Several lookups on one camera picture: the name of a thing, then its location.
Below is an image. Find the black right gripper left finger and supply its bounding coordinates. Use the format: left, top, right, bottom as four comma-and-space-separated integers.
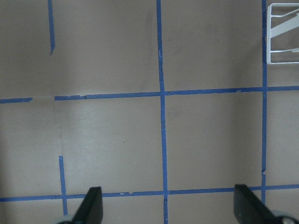
71, 187, 103, 224

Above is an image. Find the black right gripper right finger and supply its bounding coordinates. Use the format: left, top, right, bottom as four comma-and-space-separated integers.
234, 184, 279, 224

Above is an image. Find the white wire cup rack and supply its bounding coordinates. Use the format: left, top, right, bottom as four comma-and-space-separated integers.
266, 2, 299, 65

